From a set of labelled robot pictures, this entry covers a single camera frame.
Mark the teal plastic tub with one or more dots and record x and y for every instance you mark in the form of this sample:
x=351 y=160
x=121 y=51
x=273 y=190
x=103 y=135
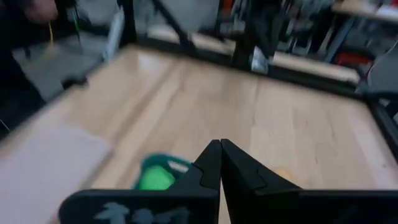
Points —
x=152 y=158

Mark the person's hand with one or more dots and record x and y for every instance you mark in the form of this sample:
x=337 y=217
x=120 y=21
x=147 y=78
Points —
x=40 y=9

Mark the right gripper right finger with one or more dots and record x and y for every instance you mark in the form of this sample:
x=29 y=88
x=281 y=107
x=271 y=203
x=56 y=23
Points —
x=280 y=208

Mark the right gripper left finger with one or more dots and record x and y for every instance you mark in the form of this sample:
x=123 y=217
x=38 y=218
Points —
x=199 y=205

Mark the black aluminium table frame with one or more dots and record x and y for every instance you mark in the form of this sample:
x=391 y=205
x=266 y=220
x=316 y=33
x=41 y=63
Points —
x=311 y=83

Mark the person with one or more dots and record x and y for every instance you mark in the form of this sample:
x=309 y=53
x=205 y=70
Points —
x=12 y=77

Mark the green pear-shaped toy fruit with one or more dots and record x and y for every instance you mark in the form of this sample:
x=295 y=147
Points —
x=155 y=179

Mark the folded beige cloth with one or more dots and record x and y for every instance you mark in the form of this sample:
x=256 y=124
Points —
x=46 y=174

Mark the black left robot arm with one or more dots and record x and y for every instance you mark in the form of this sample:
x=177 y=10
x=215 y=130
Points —
x=245 y=31

